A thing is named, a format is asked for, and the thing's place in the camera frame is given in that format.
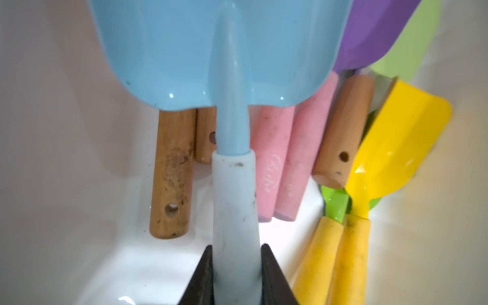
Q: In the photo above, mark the white storage box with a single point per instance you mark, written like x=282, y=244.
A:
x=78, y=156

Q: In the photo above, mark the yellow plastic shovel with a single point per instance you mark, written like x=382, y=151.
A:
x=406, y=128

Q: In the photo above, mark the light blue shovel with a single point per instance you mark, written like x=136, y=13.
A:
x=229, y=55

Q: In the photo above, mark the pink handled purple shovel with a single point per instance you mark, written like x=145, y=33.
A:
x=305, y=152

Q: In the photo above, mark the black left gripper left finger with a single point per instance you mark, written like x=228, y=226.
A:
x=199, y=290

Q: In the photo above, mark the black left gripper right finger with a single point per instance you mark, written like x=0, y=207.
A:
x=275, y=286

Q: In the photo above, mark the green shovel at back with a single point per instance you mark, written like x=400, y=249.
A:
x=349, y=115

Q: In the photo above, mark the green shovel left in box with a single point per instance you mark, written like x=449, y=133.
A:
x=173, y=174

